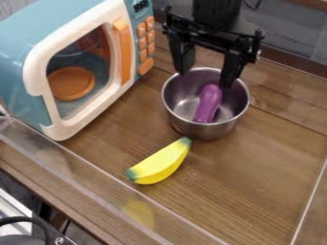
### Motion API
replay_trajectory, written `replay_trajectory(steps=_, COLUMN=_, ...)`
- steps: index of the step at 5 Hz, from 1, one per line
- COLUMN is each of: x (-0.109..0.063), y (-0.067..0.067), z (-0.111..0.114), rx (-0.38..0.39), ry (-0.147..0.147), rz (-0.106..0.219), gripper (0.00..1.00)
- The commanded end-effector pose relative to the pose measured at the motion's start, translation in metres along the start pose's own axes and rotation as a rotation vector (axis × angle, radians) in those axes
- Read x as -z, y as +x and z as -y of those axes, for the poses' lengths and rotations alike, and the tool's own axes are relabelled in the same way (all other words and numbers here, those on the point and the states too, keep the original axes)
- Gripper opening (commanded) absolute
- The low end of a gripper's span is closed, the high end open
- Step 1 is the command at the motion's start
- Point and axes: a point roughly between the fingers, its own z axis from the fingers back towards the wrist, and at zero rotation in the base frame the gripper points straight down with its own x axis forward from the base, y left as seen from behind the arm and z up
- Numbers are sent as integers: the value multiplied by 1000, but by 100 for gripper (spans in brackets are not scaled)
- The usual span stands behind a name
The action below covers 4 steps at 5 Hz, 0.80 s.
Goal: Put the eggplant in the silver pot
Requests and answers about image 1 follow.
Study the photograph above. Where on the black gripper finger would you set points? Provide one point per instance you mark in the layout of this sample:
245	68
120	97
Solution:
181	52
233	64

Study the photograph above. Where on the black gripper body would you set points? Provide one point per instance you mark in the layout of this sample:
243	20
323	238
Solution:
213	24

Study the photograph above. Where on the purple toy eggplant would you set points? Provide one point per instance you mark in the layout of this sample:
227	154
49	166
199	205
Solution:
209	102

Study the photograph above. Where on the silver metal pot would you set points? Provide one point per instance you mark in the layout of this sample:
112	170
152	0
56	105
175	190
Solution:
180	100

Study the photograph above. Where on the blue toy microwave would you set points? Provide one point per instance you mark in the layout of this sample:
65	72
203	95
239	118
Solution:
103	35

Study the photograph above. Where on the orange microwave turntable plate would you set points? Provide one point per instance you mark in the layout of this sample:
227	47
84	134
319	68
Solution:
70	83

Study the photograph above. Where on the yellow toy banana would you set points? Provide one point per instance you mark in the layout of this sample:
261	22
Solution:
156	167

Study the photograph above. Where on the clear acrylic barrier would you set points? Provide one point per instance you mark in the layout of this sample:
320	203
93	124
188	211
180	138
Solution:
111	210

